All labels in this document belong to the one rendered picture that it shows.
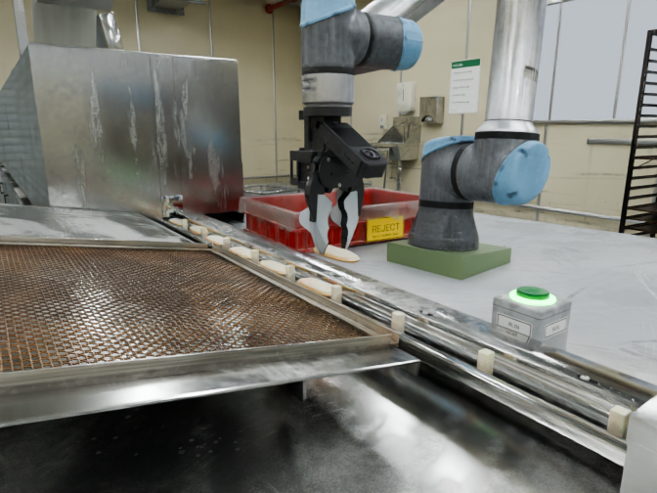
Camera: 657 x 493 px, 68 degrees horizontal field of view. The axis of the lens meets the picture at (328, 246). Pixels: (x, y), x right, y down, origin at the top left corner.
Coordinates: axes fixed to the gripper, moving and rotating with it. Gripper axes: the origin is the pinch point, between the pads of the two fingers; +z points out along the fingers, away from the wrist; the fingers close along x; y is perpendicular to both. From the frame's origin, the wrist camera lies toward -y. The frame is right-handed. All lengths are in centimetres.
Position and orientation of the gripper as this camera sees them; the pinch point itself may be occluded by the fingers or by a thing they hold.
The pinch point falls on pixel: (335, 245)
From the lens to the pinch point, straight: 73.1
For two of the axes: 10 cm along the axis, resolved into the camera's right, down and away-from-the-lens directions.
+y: -5.8, -1.9, 7.9
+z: 0.0, 9.7, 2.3
